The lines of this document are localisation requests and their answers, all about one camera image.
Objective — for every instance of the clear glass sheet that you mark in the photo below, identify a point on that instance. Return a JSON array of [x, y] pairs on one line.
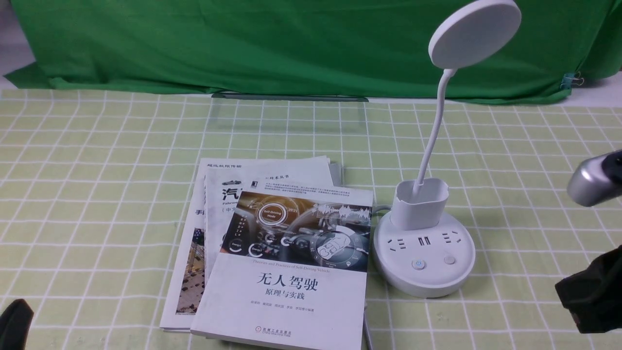
[[241, 112]]

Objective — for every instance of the light green checkered tablecloth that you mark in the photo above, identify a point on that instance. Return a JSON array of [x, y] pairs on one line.
[[95, 187]]

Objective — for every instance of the white desk lamp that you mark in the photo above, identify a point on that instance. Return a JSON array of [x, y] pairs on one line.
[[420, 249]]

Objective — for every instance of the binder clip on cloth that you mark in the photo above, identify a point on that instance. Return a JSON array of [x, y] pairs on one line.
[[571, 80]]

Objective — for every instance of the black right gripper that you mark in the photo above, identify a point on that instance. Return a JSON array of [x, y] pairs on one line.
[[593, 296]]

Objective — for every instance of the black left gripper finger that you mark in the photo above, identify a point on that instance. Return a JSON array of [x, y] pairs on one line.
[[15, 324]]

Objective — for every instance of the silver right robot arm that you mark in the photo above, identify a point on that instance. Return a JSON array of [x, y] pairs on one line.
[[596, 180]]

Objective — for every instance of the top self-driving book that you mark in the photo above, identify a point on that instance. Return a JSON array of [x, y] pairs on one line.
[[291, 272]]

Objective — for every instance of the green backdrop cloth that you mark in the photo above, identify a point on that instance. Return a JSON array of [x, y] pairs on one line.
[[363, 48]]

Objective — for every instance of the bottom white book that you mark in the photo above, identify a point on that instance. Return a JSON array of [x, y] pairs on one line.
[[188, 280]]

